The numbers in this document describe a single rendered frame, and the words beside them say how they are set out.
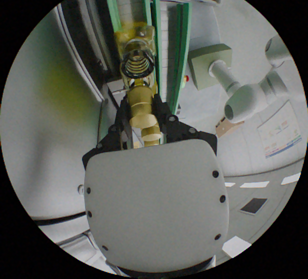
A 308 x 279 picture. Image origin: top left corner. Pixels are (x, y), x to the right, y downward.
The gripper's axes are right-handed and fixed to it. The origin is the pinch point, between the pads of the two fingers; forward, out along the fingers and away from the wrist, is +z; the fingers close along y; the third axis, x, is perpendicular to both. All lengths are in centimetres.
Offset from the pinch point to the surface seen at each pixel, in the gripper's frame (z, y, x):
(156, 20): 15.8, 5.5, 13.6
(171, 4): 22.4, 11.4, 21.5
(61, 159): -4.8, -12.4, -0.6
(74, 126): 1.6, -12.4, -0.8
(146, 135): 0.2, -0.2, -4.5
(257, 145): 16, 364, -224
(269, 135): 8, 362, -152
